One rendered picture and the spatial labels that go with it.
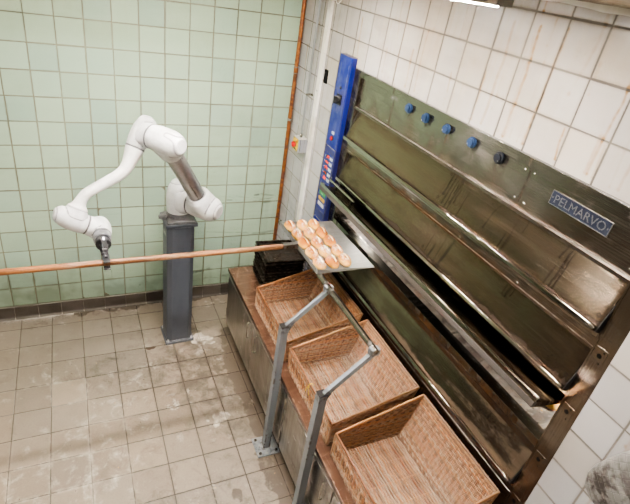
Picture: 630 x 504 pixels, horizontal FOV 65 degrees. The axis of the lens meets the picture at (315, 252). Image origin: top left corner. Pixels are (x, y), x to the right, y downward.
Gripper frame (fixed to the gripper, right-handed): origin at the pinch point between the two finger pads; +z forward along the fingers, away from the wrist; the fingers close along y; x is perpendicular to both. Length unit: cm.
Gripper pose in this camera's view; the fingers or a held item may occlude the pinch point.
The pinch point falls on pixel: (106, 262)
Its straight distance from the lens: 257.8
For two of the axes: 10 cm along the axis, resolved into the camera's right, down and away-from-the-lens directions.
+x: -9.0, 0.9, -4.3
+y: -1.5, 8.5, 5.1
